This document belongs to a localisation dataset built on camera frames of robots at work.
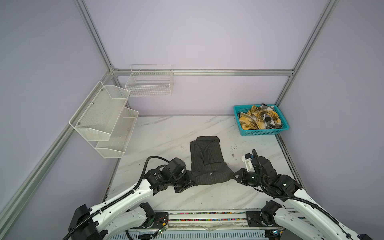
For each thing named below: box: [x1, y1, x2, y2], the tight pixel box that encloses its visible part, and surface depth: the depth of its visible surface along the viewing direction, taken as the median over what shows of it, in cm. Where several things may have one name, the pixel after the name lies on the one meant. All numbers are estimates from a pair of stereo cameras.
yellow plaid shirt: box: [238, 103, 282, 130], surface depth 109 cm
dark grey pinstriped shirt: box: [187, 136, 234, 186], surface depth 95 cm
